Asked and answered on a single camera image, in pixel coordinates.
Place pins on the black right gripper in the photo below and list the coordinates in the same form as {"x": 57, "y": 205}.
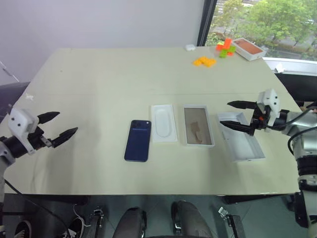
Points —
{"x": 258, "y": 121}

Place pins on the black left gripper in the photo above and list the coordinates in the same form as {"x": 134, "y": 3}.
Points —
{"x": 37, "y": 138}

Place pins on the dark blue smartphone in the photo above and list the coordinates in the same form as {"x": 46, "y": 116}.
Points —
{"x": 137, "y": 141}

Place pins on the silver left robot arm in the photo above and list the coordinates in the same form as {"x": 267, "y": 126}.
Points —
{"x": 15, "y": 147}

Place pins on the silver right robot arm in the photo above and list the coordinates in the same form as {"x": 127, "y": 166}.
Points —
{"x": 292, "y": 122}

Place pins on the white box lid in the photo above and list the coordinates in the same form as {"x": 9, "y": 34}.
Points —
{"x": 244, "y": 148}

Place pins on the white box with brown card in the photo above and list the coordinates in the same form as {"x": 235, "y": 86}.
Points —
{"x": 198, "y": 126}

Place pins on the white box with red-brown top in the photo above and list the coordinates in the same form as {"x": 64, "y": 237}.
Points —
{"x": 248, "y": 48}

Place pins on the white plastic tray insert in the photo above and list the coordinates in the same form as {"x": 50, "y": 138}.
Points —
{"x": 163, "y": 122}

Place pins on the small white scrap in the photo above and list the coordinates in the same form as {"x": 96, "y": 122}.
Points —
{"x": 29, "y": 96}

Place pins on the black furniture piece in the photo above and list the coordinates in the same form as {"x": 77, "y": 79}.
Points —
{"x": 12, "y": 96}

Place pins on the small white plastic piece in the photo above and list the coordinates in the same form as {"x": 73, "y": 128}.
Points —
{"x": 278, "y": 68}

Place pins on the green toy brick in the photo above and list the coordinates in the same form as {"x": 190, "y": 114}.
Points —
{"x": 224, "y": 53}

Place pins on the yellow toy brick cluster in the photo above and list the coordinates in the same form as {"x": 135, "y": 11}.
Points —
{"x": 204, "y": 62}

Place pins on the orange toy brick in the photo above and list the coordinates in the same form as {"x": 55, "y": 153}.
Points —
{"x": 224, "y": 44}

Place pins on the thin white rod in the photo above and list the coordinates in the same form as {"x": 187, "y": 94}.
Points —
{"x": 8, "y": 70}

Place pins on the white window ledge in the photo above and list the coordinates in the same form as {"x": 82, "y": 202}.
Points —
{"x": 299, "y": 65}

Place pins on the white earbuds case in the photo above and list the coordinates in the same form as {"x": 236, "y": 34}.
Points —
{"x": 190, "y": 47}

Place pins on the metal clasp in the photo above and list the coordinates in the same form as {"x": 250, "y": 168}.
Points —
{"x": 98, "y": 218}
{"x": 225, "y": 212}

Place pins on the black and white sneaker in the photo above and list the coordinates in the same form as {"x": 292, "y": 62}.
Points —
{"x": 23, "y": 230}
{"x": 74, "y": 229}

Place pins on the grey rounded shape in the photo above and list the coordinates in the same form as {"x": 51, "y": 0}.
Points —
{"x": 192, "y": 220}

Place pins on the black rounded shape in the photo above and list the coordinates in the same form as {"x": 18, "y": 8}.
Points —
{"x": 132, "y": 223}

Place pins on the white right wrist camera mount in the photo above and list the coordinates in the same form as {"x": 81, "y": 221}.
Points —
{"x": 271, "y": 99}

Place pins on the black window frame post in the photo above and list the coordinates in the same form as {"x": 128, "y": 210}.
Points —
{"x": 205, "y": 22}

